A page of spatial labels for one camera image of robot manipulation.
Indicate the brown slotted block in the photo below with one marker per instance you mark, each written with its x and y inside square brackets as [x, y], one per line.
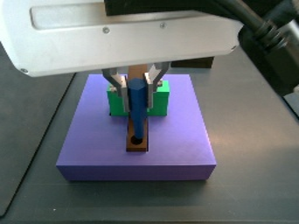
[136, 145]

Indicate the purple base board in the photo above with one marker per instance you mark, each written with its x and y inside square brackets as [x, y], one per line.
[94, 153]

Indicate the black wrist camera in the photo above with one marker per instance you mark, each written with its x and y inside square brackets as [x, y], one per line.
[126, 7]

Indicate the blue hexagonal peg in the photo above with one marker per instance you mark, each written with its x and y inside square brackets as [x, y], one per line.
[138, 97]

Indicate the black block holder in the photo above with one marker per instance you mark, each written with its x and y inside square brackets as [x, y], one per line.
[194, 63]

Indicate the green U-shaped block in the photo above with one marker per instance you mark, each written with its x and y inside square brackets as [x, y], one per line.
[161, 101]

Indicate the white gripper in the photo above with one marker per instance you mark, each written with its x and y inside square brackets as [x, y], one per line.
[67, 36]

